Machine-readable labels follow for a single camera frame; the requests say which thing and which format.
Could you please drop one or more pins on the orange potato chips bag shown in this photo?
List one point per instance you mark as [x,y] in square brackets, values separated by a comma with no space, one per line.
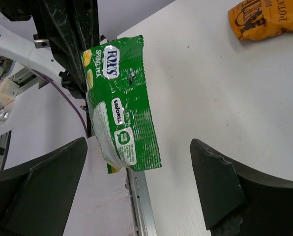
[260,19]

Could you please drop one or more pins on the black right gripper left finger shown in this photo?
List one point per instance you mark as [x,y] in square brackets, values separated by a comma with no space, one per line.
[36,196]

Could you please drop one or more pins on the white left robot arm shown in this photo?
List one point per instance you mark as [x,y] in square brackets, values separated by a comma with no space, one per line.
[35,55]

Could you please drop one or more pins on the green snack bag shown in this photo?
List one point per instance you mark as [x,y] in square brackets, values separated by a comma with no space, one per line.
[118,105]

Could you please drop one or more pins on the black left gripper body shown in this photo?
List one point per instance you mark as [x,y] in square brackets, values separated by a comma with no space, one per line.
[69,83]

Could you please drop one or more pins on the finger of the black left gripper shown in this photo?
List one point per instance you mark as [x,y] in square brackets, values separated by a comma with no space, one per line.
[52,22]
[85,20]

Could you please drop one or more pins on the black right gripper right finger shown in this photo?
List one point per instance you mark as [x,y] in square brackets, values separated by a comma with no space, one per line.
[238,200]

